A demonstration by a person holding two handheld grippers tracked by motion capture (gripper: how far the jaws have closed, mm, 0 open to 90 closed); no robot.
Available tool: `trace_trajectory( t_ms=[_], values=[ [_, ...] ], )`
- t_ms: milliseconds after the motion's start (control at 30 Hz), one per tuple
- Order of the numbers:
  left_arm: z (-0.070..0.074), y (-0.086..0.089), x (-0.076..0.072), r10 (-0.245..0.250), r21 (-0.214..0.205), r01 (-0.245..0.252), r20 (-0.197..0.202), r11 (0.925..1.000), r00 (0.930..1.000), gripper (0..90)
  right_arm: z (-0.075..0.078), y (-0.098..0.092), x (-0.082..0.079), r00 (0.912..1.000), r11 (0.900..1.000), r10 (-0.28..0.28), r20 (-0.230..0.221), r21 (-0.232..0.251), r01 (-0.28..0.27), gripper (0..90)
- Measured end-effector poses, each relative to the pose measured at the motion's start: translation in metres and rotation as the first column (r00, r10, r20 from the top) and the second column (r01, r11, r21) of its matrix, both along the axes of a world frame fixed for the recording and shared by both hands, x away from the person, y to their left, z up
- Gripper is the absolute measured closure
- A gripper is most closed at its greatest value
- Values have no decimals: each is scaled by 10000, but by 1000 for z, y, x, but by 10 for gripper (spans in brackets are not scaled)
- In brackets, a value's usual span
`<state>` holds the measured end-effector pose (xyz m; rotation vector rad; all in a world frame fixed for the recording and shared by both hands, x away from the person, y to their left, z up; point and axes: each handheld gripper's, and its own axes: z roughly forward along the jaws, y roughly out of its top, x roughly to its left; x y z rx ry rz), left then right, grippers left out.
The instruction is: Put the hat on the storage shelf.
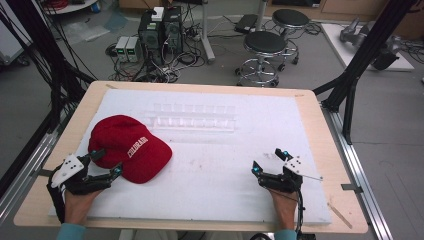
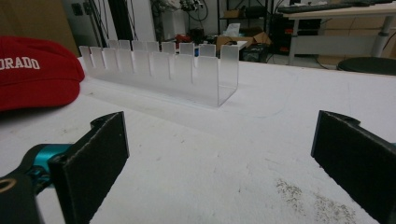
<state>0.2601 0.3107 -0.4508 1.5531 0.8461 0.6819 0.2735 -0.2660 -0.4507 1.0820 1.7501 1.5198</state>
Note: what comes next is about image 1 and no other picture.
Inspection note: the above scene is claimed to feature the black round stool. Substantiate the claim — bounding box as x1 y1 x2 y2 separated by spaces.
271 8 312 66
234 30 290 89

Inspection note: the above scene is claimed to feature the black frame strut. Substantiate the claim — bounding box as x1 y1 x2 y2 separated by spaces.
312 0 419 146
0 0 98 134

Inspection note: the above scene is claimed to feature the tangle of floor cables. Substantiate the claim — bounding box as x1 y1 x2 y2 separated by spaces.
105 19 209 84

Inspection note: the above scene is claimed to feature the round white table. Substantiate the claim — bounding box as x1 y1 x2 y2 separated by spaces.
42 0 100 16

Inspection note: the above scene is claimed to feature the black computer tower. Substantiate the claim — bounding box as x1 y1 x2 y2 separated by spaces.
162 5 185 57
137 10 165 67

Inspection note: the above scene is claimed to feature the red baseball cap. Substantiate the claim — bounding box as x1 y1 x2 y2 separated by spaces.
87 114 174 185

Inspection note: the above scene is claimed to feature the white foam mat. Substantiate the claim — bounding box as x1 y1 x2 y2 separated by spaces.
47 88 333 226

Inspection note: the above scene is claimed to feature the aluminium rail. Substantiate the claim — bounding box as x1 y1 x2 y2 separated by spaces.
0 109 73 228
320 103 396 240

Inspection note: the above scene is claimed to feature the white box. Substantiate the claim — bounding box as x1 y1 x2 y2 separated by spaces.
151 6 166 22

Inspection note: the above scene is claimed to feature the person's left hand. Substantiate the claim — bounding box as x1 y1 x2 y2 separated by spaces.
63 189 103 226

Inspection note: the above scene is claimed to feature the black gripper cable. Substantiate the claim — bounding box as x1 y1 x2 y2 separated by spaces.
46 173 67 225
295 189 307 240

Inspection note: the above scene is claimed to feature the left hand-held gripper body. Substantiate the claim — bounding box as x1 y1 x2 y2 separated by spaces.
49 153 113 196

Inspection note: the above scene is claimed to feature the white table leg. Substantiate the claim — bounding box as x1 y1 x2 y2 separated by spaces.
198 0 217 65

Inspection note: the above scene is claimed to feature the thin wooden stick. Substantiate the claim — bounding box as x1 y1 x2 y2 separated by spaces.
327 202 354 230

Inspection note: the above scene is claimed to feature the person's right hand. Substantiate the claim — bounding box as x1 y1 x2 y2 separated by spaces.
267 188 299 231

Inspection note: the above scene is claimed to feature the flat black device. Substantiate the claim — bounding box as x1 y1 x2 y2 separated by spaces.
233 13 259 35

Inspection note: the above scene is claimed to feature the grey power supply unit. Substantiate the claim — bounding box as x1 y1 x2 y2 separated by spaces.
114 35 130 63
126 35 143 63

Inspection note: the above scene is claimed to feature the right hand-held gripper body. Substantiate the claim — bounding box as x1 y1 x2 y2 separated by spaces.
259 155 324 195

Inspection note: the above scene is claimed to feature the clear acrylic rack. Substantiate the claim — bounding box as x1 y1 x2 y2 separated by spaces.
145 102 238 133

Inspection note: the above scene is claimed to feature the grey machine part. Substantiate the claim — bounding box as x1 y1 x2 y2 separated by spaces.
339 17 401 72

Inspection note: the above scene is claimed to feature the metal table bracket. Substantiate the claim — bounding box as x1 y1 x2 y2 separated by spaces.
340 182 364 195
30 168 55 178

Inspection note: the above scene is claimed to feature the white floor board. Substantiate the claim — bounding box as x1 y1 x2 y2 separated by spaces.
320 22 415 73

